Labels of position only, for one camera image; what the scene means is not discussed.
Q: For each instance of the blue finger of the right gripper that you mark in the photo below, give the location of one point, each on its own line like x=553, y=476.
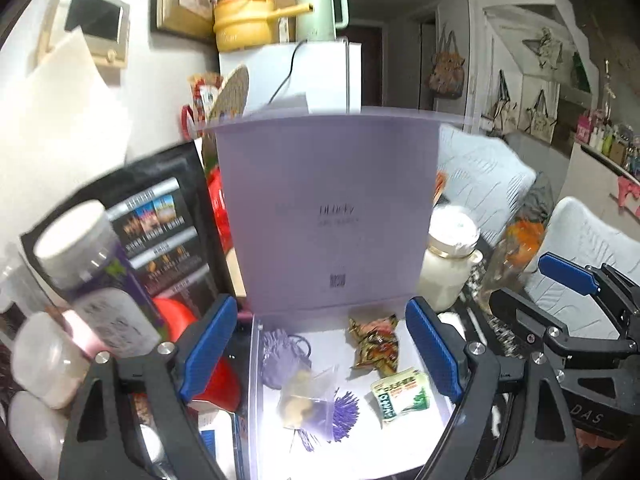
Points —
x=568, y=274
x=523, y=317

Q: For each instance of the brown cereal snack packet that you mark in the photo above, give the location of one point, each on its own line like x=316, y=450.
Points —
x=377, y=345

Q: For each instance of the pale green electric kettle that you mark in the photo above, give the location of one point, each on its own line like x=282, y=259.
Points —
x=324, y=20

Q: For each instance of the clear glass mug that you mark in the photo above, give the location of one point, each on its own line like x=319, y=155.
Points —
x=517, y=248

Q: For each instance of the clear bag with white item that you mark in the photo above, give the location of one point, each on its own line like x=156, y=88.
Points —
x=307, y=402

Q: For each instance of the white mini fridge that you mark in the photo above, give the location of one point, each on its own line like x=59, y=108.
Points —
x=326, y=73

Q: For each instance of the black printed food bag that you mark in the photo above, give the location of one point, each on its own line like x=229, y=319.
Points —
x=159, y=207

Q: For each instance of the white lidded purple jar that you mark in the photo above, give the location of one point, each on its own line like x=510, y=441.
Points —
x=82, y=257

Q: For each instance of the green white medicine packet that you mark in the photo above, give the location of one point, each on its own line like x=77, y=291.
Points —
x=401, y=394

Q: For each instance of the white ceramic lidded pot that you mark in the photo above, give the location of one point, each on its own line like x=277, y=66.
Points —
x=450, y=256

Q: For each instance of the light blue leaf cushion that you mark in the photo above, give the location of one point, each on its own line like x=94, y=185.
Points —
x=485, y=177

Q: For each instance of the yellow pot with handle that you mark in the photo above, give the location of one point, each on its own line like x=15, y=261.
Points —
x=246, y=24

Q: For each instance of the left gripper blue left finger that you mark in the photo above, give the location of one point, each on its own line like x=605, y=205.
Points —
x=103, y=438

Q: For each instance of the wall intercom panel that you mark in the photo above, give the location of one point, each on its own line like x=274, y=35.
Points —
x=104, y=24

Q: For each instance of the hanging patterned tote bag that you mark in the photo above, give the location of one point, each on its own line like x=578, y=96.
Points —
x=447, y=77

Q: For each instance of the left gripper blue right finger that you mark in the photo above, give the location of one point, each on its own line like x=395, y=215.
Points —
x=539, y=440

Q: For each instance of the red plastic container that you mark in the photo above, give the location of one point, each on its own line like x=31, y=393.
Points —
x=202, y=371

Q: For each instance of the open lavender gift box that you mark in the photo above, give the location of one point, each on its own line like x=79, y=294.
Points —
x=329, y=218

